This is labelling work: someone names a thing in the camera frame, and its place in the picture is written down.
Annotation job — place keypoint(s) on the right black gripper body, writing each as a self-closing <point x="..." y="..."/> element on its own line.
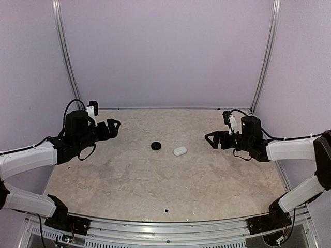
<point x="227" y="144"/>

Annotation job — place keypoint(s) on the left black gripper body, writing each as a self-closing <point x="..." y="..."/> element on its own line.
<point x="103" y="134"/>

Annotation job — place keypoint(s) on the white earbud charging case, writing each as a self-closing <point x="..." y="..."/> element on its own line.
<point x="180" y="151"/>

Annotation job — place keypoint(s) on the black round charging case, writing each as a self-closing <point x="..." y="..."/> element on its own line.
<point x="156" y="145"/>

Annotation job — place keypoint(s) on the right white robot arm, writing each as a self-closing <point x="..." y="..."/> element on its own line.
<point x="250" y="139"/>

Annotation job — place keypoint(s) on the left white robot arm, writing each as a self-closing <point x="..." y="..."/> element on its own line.
<point x="80" y="131"/>

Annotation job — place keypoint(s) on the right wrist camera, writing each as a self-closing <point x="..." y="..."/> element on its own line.
<point x="230" y="121"/>

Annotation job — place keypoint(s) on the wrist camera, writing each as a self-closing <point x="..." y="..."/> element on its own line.
<point x="92" y="110"/>
<point x="230" y="121"/>

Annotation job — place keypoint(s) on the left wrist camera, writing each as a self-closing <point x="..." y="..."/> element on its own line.
<point x="92" y="110"/>

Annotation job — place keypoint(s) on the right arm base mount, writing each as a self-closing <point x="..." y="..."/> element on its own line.
<point x="265" y="223"/>

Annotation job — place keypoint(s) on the front aluminium rail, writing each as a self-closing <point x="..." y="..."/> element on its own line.
<point x="104" y="232"/>

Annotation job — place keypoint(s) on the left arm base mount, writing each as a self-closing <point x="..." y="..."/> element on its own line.
<point x="69" y="223"/>

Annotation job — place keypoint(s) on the left aluminium frame post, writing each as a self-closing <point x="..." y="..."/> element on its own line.
<point x="56" y="6"/>

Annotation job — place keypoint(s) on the aluminium frame post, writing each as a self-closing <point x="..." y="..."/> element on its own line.
<point x="56" y="6"/>
<point x="267" y="55"/>

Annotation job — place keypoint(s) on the right aluminium frame post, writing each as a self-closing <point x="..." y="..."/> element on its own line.
<point x="267" y="55"/>

